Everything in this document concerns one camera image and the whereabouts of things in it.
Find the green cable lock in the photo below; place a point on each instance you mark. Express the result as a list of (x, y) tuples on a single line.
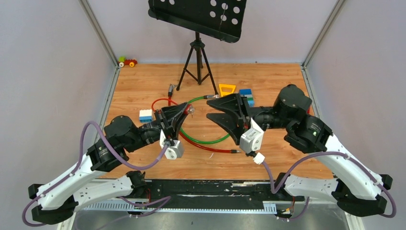
[(205, 97)]

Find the thick red cable lock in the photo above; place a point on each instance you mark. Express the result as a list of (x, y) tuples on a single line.
[(170, 93)]

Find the white blue block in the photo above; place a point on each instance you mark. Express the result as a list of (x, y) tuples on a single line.
[(146, 116)]

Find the toy car red green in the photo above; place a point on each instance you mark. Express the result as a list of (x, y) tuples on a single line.
[(123, 61)]

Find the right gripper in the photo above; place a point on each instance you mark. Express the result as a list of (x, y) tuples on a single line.
[(234, 105)]

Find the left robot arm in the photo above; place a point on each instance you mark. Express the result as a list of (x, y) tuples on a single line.
[(103, 170)]

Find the small key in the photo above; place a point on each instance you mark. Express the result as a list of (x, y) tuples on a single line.
[(190, 111)]

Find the black music stand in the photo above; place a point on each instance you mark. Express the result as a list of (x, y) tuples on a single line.
[(220, 19)]

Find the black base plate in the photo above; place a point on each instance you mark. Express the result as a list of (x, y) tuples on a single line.
[(212, 194)]

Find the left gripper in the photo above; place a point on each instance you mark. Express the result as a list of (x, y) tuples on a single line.
[(172, 111)]

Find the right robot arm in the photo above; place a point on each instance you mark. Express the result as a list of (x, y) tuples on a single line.
[(355, 189)]

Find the blue green stacked blocks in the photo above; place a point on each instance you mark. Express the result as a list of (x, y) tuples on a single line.
[(248, 94)]

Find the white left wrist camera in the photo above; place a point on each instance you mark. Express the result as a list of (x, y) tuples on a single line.
[(174, 149)]

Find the yellow triangular plastic piece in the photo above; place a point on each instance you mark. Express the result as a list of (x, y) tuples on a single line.
[(226, 89)]

